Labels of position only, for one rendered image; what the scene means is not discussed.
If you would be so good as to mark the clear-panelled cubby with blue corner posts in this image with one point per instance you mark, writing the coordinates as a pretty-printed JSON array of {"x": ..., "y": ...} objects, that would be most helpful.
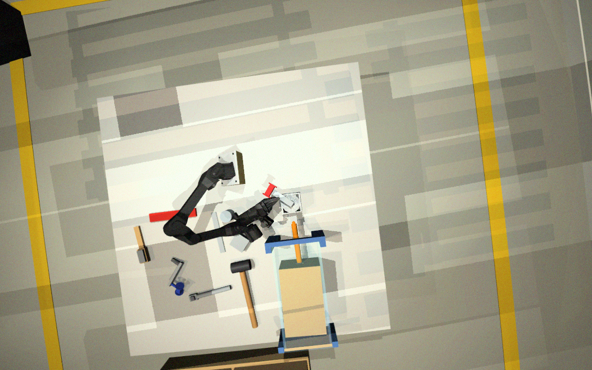
[{"x": 301, "y": 297}]

